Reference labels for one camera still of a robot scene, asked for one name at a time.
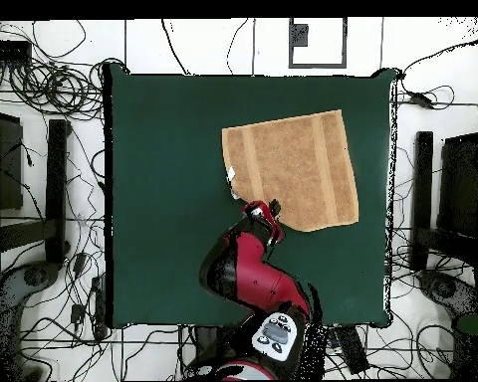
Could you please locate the tan terry towel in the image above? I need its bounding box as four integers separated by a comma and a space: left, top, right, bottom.
221, 109, 360, 233

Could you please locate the flat black box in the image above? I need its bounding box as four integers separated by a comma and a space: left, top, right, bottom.
0, 39, 34, 64

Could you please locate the dark green table cloth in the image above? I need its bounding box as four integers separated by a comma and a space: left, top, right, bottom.
103, 63, 398, 330

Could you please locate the black rectangular box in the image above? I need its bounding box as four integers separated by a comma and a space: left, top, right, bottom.
334, 325, 370, 376

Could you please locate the black inline power adapter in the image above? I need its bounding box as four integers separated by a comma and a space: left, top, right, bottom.
407, 91, 436, 110

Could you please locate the black power strip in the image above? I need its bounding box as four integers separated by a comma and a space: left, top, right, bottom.
90, 274, 110, 340

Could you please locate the large black case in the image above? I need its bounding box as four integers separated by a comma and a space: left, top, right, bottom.
436, 132, 478, 237

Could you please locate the grey chair base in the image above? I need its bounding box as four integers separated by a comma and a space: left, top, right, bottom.
416, 269, 478, 319
0, 261, 62, 382

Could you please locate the long black bar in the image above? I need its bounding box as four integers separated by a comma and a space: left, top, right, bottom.
44, 118, 72, 265

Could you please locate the small black power adapter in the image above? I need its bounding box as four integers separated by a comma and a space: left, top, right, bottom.
70, 303, 88, 324

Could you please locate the black monitor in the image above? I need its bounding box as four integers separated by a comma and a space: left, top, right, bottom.
0, 109, 25, 212

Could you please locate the dark grey square frame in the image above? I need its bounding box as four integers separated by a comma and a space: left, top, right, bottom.
288, 17, 349, 70

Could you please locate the curved black cable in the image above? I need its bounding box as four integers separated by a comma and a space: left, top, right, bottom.
160, 17, 191, 77

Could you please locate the black cable coil bundle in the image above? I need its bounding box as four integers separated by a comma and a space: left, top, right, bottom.
7, 57, 122, 121

